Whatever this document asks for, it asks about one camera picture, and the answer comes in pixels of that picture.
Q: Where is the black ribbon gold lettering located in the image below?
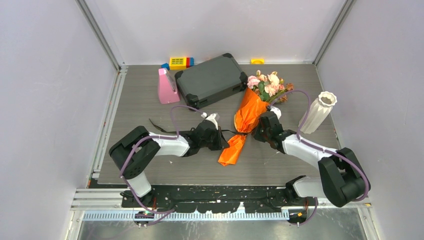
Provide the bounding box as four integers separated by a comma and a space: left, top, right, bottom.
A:
149, 118, 246, 158

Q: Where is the orange flower bouquet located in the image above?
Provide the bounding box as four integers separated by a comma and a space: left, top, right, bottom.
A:
218, 70, 294, 166

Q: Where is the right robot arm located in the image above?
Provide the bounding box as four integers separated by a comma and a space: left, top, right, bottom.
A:
253, 111, 371, 208

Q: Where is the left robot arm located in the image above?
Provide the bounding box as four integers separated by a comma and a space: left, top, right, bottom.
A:
108, 120, 230, 207

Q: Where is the white ribbed vase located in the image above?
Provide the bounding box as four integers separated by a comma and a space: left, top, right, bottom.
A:
299, 91, 338, 134

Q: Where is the dark grey hard case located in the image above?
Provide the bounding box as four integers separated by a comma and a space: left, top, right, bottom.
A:
174, 53, 248, 109

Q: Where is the small yellow toy piece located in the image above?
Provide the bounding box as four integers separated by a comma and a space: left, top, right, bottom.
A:
250, 58, 265, 65

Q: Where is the red blue toy block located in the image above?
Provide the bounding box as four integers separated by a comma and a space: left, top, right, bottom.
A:
185, 57, 195, 68

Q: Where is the yellow toy block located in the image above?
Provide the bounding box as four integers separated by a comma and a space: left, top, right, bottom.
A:
169, 57, 188, 71

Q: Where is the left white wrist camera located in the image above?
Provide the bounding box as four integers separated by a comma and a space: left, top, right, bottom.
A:
201, 112, 220, 130

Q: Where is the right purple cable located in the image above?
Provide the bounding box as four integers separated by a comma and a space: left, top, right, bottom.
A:
269, 90, 370, 226

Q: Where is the purple cable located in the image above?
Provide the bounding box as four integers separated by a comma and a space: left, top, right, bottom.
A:
119, 105, 208, 216
269, 90, 370, 226

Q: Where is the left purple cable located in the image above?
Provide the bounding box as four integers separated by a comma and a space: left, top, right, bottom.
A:
119, 105, 208, 216

